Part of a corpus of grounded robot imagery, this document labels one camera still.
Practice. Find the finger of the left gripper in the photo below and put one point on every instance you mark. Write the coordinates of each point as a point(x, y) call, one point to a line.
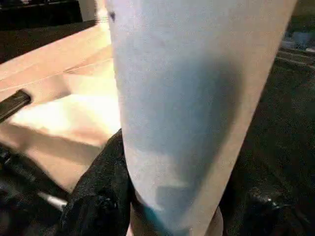
point(14, 103)

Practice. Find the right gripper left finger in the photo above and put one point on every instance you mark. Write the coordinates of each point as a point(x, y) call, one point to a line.
point(103, 191)

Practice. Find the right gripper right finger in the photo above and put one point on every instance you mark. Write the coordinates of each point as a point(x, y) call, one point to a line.
point(275, 216)

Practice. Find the white plastic table top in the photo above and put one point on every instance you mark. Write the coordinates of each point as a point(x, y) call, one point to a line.
point(61, 118)

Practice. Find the white plastic table leg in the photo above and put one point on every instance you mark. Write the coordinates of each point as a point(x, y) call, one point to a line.
point(102, 11)
point(184, 98)

